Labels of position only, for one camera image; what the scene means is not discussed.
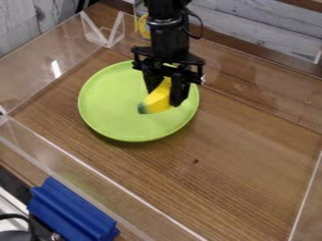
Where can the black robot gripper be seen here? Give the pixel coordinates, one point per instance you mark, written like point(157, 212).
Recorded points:
point(169, 59)

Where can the yellow toy banana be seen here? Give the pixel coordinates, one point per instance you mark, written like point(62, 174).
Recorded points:
point(157, 101)

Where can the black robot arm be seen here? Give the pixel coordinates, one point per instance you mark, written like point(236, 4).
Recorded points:
point(169, 10)

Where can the green round plate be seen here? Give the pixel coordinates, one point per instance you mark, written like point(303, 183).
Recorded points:
point(107, 105)

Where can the yellow labelled tin can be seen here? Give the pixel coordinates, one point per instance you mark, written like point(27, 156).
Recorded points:
point(142, 27)

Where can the blue plastic clamp block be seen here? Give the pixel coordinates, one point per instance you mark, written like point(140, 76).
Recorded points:
point(69, 214)

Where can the clear acrylic enclosure wall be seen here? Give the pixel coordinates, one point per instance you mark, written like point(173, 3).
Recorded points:
point(237, 177)

